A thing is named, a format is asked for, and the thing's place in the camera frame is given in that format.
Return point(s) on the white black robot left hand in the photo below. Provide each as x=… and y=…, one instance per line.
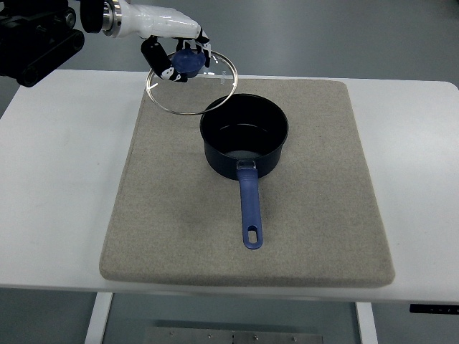
x=120, y=18

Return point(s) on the glass lid with blue knob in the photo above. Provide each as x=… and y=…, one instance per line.
x=206, y=88

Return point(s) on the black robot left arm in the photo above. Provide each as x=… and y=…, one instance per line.
x=37, y=37

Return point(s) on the dark blue saucepan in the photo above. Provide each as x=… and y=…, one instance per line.
x=243, y=141

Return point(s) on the grey felt mat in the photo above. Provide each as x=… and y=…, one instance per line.
x=313, y=221

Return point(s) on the white table left leg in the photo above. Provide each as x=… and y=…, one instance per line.
x=99, y=318

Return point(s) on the white table leg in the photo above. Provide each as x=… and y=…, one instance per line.
x=366, y=323
x=99, y=318

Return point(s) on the white table right leg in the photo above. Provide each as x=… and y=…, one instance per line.
x=366, y=323

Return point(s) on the black table control panel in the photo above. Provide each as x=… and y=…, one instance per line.
x=434, y=309

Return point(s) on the metal base plate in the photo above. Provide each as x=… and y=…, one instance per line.
x=195, y=335

